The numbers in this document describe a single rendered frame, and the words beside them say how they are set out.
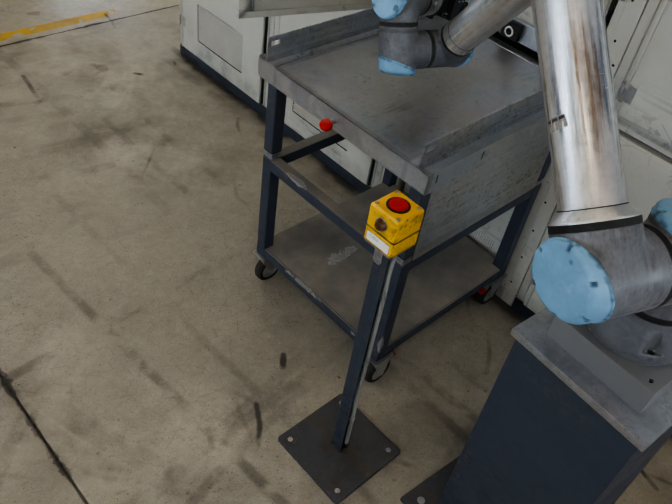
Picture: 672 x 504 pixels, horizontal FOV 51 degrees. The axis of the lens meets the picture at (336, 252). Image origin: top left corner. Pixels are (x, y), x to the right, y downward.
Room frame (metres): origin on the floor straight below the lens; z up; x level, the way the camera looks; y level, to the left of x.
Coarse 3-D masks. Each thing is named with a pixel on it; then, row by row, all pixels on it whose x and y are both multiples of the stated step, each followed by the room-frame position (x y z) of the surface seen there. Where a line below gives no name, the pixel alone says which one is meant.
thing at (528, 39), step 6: (516, 18) 2.04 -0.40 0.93; (522, 24) 2.01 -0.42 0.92; (528, 24) 2.01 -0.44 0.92; (498, 30) 2.06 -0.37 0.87; (528, 30) 2.00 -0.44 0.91; (534, 30) 1.98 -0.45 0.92; (522, 36) 2.00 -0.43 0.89; (528, 36) 1.99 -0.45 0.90; (534, 36) 1.98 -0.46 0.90; (522, 42) 2.00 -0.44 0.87; (528, 42) 1.99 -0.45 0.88; (534, 42) 1.98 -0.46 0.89; (534, 48) 1.97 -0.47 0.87
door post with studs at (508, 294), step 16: (624, 0) 1.81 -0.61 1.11; (640, 0) 1.78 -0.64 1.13; (624, 16) 1.80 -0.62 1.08; (608, 32) 1.82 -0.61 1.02; (624, 32) 1.79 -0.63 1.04; (624, 48) 1.78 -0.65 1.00; (544, 208) 1.79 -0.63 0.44; (544, 224) 1.78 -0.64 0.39; (528, 240) 1.80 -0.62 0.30; (528, 256) 1.78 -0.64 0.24; (512, 288) 1.79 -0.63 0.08
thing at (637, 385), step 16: (560, 320) 0.95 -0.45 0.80; (560, 336) 0.94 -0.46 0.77; (576, 336) 0.92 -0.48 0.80; (592, 336) 0.92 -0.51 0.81; (576, 352) 0.91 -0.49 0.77; (592, 352) 0.89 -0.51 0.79; (608, 352) 0.88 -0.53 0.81; (592, 368) 0.88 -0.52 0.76; (608, 368) 0.87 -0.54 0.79; (624, 368) 0.85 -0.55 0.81; (640, 368) 0.86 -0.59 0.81; (656, 368) 0.87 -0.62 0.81; (608, 384) 0.85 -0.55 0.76; (624, 384) 0.84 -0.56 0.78; (640, 384) 0.82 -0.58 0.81; (656, 384) 0.83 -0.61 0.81; (624, 400) 0.83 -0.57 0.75; (640, 400) 0.81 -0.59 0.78
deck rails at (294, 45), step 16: (352, 16) 1.89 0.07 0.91; (368, 16) 1.94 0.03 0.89; (288, 32) 1.72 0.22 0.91; (304, 32) 1.76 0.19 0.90; (320, 32) 1.80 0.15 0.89; (336, 32) 1.85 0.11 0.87; (352, 32) 1.90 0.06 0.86; (368, 32) 1.93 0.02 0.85; (272, 48) 1.68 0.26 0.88; (288, 48) 1.72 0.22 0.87; (304, 48) 1.76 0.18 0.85; (320, 48) 1.78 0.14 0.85; (272, 64) 1.65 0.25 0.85; (528, 96) 1.60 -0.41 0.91; (496, 112) 1.50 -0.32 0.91; (512, 112) 1.56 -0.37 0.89; (528, 112) 1.62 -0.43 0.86; (464, 128) 1.41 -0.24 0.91; (480, 128) 1.46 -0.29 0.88; (496, 128) 1.52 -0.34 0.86; (432, 144) 1.32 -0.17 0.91; (448, 144) 1.37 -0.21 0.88; (464, 144) 1.43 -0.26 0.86; (416, 160) 1.33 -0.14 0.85; (432, 160) 1.34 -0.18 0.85
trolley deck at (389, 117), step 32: (288, 64) 1.67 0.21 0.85; (320, 64) 1.70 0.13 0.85; (352, 64) 1.73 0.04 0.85; (480, 64) 1.87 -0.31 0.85; (512, 64) 1.90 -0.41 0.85; (288, 96) 1.60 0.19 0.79; (320, 96) 1.54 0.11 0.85; (352, 96) 1.57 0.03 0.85; (384, 96) 1.60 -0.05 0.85; (416, 96) 1.62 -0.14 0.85; (448, 96) 1.65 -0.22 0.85; (480, 96) 1.68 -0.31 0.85; (512, 96) 1.71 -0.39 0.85; (352, 128) 1.45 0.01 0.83; (384, 128) 1.45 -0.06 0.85; (416, 128) 1.47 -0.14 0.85; (448, 128) 1.50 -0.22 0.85; (512, 128) 1.55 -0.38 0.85; (544, 128) 1.65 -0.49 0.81; (384, 160) 1.37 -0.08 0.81; (448, 160) 1.36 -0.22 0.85; (480, 160) 1.44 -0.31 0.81
